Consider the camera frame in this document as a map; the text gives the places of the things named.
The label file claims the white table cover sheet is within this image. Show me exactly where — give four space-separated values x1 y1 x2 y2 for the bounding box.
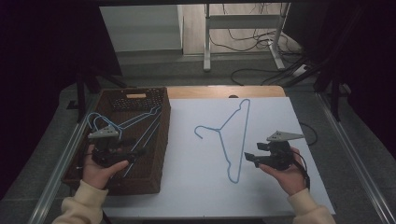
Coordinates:
102 96 336 219

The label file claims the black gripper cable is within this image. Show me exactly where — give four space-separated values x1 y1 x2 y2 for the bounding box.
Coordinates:
291 147 312 191

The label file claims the wooden table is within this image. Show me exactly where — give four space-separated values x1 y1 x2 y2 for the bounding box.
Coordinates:
165 85 287 100

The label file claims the white power strip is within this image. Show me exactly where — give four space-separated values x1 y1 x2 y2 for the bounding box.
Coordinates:
291 63 310 77

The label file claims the black cable loop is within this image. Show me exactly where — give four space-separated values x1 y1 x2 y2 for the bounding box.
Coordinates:
299 121 318 147

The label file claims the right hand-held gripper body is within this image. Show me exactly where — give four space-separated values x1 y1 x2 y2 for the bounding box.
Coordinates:
256 130 305 172

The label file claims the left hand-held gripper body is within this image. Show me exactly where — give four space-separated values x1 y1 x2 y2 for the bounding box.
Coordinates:
87 125 139 169

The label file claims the tangle of black floor cables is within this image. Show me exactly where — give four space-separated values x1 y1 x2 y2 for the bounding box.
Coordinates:
207 3 283 53

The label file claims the white metal desk frame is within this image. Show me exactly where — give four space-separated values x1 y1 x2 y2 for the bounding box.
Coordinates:
203 3 291 73

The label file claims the person's left hand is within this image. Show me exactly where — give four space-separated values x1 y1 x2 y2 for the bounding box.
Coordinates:
81 144 130 190

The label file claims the brown woven basket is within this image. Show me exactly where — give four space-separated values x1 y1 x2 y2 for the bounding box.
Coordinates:
61 87 172 197

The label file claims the white cabinet panel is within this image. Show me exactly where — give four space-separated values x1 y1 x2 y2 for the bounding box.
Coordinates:
98 4 185 53

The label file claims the blue wire hanger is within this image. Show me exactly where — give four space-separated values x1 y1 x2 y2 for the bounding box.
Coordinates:
92 111 163 179
86 105 163 153
193 98 252 185

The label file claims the person's right hand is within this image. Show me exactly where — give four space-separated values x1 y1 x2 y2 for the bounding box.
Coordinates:
258 147 308 197

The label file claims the black metal stand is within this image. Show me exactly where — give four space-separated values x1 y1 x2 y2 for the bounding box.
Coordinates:
312 6 366 123
65 64 129 123

